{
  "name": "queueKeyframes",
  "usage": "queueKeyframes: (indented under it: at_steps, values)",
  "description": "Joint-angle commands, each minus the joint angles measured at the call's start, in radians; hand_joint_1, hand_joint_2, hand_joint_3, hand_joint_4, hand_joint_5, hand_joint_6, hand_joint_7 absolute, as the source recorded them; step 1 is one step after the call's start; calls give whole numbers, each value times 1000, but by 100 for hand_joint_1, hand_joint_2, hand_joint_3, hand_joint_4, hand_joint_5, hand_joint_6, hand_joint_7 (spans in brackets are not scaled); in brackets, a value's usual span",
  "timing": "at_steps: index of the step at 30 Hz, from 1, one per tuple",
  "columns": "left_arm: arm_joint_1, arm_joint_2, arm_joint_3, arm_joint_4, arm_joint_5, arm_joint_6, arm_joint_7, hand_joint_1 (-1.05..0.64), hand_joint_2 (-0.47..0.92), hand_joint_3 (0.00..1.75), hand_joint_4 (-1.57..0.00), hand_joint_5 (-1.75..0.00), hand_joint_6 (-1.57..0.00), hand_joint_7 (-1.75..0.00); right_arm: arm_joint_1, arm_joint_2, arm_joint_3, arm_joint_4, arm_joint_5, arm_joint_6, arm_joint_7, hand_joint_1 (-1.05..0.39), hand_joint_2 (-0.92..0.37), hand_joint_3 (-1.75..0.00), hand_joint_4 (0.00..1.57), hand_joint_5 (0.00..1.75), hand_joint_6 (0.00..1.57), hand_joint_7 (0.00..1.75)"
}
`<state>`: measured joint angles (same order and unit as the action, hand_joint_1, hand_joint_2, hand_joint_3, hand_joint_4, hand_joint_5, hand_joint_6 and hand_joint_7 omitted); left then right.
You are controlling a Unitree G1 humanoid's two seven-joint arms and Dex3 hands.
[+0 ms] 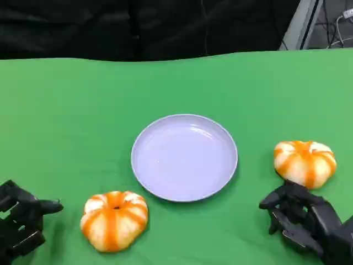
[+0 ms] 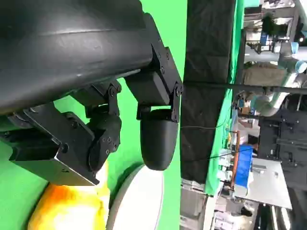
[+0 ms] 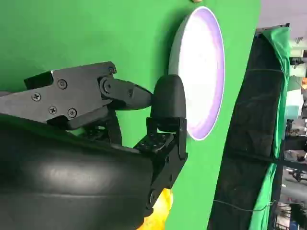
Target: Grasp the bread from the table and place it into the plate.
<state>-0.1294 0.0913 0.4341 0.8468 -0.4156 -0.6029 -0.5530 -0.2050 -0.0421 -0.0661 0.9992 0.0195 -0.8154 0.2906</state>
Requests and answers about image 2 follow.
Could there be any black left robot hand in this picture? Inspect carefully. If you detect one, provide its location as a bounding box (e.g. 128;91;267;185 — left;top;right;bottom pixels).
0;0;184;186

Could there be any orange white toy bread roll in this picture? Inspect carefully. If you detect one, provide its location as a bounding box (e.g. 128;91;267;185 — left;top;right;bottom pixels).
27;161;111;230

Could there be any green table cloth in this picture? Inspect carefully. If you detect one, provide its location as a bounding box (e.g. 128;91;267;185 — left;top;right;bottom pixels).
0;0;246;230

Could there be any black backdrop curtain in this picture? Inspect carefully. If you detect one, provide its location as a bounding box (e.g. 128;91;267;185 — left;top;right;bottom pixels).
179;0;237;185

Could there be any lilac plate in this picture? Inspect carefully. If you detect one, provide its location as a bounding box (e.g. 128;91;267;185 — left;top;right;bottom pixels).
105;162;165;230

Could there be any black horizontal pole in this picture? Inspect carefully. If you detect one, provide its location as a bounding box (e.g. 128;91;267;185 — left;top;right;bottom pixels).
183;80;307;94

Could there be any blue plastic bin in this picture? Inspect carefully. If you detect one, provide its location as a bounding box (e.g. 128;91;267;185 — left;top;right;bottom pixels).
236;143;254;186

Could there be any black workshop machine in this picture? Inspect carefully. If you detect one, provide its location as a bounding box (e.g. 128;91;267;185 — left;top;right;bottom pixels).
258;105;307;190

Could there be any grey workshop table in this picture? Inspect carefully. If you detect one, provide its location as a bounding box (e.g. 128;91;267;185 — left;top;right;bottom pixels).
234;157;293;210

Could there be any thin black hanging cable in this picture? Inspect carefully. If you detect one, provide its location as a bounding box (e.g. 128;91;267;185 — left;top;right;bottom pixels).
179;115;232;131

